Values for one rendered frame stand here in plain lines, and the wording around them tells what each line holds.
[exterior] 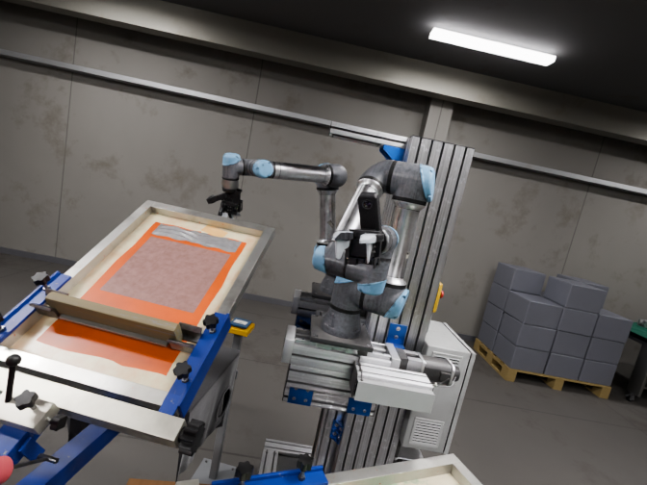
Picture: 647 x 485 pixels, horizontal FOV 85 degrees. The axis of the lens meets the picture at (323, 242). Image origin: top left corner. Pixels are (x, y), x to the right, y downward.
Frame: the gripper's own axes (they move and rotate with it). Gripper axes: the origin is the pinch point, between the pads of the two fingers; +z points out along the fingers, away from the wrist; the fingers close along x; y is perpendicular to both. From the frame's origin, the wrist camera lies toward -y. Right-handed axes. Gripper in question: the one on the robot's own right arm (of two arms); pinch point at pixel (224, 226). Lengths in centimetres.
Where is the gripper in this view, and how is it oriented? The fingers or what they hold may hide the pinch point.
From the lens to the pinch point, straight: 176.5
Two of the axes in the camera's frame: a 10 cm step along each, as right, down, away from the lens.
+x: 1.8, -4.0, 9.0
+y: 9.7, 2.1, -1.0
